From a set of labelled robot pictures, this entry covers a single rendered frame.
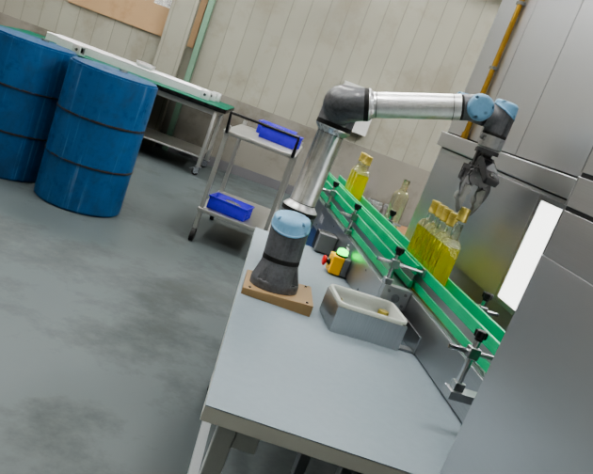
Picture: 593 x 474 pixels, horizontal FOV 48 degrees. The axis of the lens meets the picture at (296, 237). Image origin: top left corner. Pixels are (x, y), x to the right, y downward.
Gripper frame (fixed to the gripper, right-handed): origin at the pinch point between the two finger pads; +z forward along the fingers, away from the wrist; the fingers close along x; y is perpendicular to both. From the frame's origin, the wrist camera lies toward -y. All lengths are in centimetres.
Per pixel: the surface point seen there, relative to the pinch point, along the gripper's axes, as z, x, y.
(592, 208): -16, 24, -92
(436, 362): 39, 6, -34
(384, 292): 32.7, 14.7, -0.7
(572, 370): 8, 24, -105
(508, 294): 16.6, -12.1, -22.7
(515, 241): 2.2, -11.9, -14.3
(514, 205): -7.0, -12.0, -5.0
